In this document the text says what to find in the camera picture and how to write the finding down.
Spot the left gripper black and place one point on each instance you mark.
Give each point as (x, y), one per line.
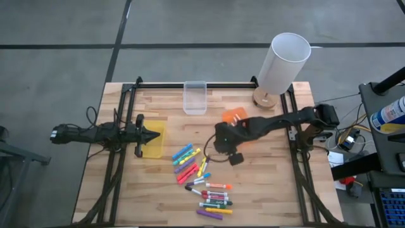
(138, 139)

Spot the black cart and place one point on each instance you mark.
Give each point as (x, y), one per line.
(379, 149)

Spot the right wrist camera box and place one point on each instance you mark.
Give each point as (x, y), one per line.
(236, 159)

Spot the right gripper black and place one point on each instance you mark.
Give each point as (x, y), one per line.
(228, 136)

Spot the grey metal stand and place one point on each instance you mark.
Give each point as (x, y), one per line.
(19, 152)

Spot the white shade table lamp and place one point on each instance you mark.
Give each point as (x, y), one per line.
(284, 63)

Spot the clear plastic bin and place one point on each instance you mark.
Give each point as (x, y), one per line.
(194, 98)

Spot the teal highlighter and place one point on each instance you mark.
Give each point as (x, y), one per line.
(181, 159)

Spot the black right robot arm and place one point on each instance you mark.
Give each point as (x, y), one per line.
(284, 122)

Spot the small blue electronics box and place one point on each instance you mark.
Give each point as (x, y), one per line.
(348, 141)

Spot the dark green Expo marker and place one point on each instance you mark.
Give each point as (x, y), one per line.
(220, 201)

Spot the small purple-cap white marker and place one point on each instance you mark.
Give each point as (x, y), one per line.
(196, 182)
(205, 165)

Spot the purple highlighter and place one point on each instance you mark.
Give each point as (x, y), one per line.
(184, 165)
(209, 214)

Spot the backlit keyboard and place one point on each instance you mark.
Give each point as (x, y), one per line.
(394, 209)

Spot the small orange-cap white marker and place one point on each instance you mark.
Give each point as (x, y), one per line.
(235, 119)

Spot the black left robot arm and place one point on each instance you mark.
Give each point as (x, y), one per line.
(91, 134)

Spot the black frame clamp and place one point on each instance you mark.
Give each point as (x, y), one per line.
(138, 79)
(254, 79)

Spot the black vertical pole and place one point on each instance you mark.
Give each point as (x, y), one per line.
(389, 81)

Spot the yellow translucent plastic bin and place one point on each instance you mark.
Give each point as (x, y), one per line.
(156, 149)

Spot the black metal rig frame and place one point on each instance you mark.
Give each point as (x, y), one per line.
(196, 85)

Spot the white wipes canister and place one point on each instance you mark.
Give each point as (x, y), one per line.
(389, 115)

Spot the white paper sheet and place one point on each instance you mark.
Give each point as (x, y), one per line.
(335, 160)

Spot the black diagonal bar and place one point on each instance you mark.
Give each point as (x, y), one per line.
(354, 168)

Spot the blue highlighter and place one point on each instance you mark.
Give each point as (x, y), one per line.
(182, 151)

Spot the small red object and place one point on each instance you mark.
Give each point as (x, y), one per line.
(347, 181)

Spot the orange Expo marker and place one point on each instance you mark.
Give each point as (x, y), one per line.
(218, 186)

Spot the small light-blue-cap white marker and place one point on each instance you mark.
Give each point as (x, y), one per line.
(202, 177)

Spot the pink highlighter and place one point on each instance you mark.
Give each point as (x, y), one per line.
(190, 176)
(186, 171)

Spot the small black-cap white marker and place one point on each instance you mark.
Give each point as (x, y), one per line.
(193, 190)

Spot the pink Expo marker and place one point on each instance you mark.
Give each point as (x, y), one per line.
(215, 197)

